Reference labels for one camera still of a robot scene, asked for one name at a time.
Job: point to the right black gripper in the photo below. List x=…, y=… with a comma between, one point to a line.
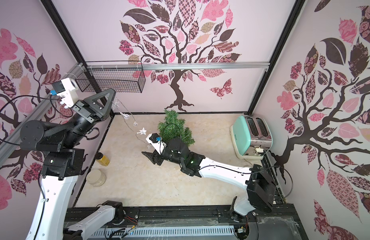
x=160, y=154

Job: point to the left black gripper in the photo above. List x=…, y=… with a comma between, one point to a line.
x=92, y=111

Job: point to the string lights with star ornaments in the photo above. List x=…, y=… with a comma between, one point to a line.
x=139, y=131

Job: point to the small green christmas tree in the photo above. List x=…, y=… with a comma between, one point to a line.
x=172, y=127

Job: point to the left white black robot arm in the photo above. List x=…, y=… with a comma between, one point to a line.
x=63, y=165

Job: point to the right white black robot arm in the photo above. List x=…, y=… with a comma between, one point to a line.
x=258, y=185

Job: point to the yellow liquid jar black lid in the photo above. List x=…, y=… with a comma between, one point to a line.
x=102, y=159

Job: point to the clear jar cream lid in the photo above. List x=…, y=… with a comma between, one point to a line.
x=96, y=178

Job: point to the mint green chrome toaster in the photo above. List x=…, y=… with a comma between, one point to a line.
x=251, y=137

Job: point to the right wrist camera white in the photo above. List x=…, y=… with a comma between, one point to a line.
x=156, y=141

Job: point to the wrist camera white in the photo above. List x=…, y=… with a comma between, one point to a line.
x=66, y=89
x=156, y=141

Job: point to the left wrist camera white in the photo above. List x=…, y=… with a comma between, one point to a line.
x=66, y=89

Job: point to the black wire basket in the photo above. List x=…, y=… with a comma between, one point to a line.
x=122, y=76

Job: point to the aluminium rail back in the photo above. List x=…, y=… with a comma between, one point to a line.
x=189, y=66

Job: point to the white slotted cable duct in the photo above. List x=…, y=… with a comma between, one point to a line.
x=166, y=233

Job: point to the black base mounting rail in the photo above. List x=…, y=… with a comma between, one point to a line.
x=283, y=223

